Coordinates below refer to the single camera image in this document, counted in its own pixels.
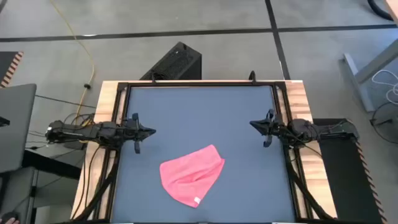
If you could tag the grey laptop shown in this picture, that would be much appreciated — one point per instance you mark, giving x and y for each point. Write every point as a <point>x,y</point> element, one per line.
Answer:
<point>15,124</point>

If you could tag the grey cabinet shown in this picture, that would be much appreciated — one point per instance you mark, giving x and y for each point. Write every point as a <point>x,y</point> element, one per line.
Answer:
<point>17,196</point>

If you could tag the black computer tower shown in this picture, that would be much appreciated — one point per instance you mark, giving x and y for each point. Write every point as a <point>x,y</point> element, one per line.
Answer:
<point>177,62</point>

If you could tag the blue-grey table mat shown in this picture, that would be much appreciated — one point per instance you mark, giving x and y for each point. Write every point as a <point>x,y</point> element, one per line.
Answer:
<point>202,109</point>

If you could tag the light wooden desk corner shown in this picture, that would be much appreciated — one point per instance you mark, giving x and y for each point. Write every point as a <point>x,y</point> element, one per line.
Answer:
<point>393,7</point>

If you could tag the black desk beam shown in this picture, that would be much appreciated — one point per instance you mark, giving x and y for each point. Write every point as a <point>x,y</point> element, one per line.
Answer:
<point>53,164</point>

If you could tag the large black striped-edge floor mat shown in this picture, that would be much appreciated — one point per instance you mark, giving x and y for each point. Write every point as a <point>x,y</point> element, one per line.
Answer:
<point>342,180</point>

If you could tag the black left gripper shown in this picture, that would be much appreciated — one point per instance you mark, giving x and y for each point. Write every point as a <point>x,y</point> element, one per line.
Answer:
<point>133,132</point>

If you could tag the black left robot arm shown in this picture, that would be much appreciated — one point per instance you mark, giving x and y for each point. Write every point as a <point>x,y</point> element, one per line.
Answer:
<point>77,132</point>

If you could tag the black computer mouse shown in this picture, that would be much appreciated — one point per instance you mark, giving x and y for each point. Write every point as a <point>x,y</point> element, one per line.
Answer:
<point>9,215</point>

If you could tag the grey desk leg frame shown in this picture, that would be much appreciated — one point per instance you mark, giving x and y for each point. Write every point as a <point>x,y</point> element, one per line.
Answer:
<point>376,63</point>

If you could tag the person's hand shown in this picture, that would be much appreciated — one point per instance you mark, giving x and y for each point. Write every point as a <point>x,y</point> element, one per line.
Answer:
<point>9,221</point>

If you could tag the black metal table frame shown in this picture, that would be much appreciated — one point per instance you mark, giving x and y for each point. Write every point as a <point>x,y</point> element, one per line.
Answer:
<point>199,83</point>

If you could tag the pink terry towel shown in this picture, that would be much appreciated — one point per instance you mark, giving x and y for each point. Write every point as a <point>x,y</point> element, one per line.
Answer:
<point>189,174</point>

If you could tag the black bracket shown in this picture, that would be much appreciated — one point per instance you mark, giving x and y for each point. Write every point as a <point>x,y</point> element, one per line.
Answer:
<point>3,122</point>

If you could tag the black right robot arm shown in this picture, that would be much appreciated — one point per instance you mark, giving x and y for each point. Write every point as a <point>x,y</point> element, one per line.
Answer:
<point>311,130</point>

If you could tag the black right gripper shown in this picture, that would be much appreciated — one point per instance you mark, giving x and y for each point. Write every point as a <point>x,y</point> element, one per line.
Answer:
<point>273,129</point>

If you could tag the small black striped-edge floor mat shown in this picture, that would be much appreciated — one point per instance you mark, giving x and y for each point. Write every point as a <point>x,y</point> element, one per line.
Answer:
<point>6,62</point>

